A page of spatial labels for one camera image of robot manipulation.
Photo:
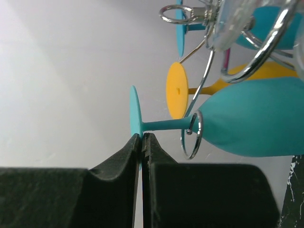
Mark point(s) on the teal wine glass front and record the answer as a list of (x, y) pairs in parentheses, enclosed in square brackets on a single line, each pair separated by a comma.
[(254, 118)]

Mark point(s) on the pink wine glass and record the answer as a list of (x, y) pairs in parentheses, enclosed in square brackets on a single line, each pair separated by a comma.
[(226, 56)]

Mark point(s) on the yellow wine glass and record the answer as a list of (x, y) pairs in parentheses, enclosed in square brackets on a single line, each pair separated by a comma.
[(178, 90)]

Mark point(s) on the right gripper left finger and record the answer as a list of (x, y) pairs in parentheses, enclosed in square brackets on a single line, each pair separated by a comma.
[(101, 197)]

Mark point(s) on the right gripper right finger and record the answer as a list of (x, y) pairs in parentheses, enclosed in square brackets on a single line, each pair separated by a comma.
[(203, 195)]

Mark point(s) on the clear wine glass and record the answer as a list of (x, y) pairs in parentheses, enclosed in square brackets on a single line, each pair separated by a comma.
[(233, 16)]

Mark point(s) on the blue wine glass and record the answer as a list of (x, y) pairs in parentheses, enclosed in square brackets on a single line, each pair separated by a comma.
[(265, 16)]

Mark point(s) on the chrome wine glass rack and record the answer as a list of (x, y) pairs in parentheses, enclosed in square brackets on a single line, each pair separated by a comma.
[(179, 14)]

